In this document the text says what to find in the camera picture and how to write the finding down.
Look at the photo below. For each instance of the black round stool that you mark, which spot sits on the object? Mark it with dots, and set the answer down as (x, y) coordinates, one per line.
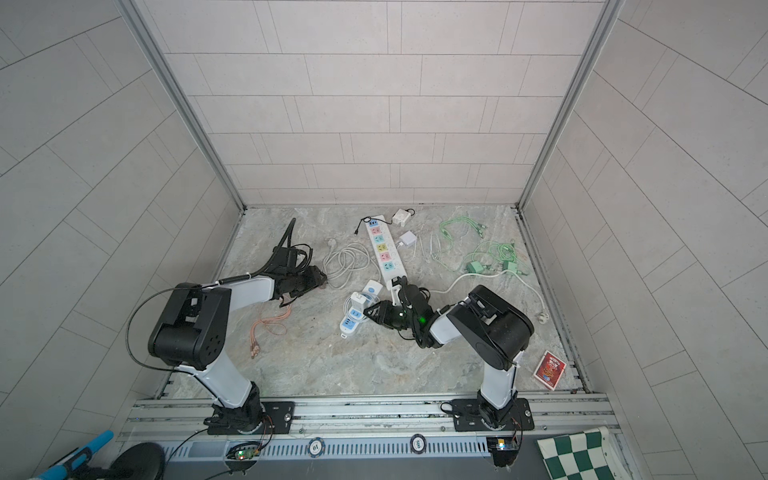
(145, 461)

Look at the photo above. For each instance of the green white checkerboard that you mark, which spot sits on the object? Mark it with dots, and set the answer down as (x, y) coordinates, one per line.
(591, 454)

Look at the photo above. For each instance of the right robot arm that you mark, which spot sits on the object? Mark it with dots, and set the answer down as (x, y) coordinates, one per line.
(496, 330)

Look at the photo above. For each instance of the red card packet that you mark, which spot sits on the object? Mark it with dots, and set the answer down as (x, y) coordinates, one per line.
(550, 370)

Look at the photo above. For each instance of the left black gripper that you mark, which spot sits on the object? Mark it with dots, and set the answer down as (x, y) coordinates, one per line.
(313, 272)

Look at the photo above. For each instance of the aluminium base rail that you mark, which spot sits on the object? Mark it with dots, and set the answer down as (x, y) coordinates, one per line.
(365, 427)

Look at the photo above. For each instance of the pink charger with cable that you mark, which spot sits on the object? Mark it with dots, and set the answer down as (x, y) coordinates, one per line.
(272, 325)

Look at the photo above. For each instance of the long multicolour power strip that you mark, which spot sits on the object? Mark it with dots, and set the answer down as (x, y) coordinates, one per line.
(385, 250)

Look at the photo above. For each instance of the blue handled tool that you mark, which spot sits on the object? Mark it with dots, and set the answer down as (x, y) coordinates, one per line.
(66, 467)

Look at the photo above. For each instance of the green charger with cable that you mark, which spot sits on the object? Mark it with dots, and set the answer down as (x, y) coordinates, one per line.
(491, 257)

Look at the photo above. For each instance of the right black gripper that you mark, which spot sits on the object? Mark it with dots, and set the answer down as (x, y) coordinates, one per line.
(385, 313)

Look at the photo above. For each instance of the small blue-socket power strip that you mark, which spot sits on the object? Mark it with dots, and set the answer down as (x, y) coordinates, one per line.
(352, 319)

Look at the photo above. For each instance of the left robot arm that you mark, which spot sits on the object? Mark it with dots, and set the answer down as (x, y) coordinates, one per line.
(189, 336)

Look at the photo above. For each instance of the small white charger adapter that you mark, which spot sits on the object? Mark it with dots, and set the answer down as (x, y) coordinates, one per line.
(407, 239)

